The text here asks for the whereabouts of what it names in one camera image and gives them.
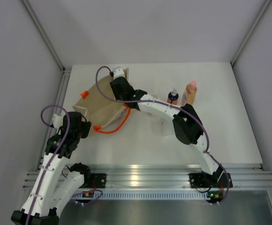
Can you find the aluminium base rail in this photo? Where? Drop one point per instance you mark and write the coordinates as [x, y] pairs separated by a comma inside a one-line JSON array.
[[176, 177]]

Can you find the aluminium frame post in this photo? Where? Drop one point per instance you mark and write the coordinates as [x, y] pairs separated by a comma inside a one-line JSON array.
[[252, 28], [41, 31]]

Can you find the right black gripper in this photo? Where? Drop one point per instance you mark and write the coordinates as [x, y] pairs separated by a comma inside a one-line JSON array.
[[116, 85]]

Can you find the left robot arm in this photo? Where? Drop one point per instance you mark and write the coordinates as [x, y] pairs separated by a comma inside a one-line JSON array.
[[47, 199]]

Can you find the slotted cable duct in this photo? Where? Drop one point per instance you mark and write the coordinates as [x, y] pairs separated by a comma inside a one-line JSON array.
[[143, 195]]

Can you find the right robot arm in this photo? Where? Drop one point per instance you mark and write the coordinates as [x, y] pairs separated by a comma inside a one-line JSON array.
[[188, 129]]

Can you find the orange bottle pink cap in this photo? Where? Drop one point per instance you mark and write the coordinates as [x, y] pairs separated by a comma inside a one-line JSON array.
[[189, 94]]

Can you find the beige canvas bag orange handles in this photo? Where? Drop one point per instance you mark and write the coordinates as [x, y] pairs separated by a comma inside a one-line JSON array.
[[106, 117]]

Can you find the beige round cap bottle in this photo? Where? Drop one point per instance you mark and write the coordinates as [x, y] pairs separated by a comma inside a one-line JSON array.
[[152, 112]]

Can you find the left aluminium frame post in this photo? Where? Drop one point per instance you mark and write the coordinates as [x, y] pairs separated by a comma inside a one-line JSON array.
[[41, 31]]

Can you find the blue orange pump bottle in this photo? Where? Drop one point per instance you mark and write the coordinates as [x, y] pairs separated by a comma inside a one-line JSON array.
[[173, 96]]

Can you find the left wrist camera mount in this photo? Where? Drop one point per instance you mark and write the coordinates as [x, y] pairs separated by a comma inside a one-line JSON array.
[[57, 121]]

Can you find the right aluminium frame post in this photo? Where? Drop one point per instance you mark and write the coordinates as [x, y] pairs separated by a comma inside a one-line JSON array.
[[252, 28]]

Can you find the white bottle dark grey cap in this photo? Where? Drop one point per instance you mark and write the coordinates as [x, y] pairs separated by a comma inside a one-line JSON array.
[[166, 127]]

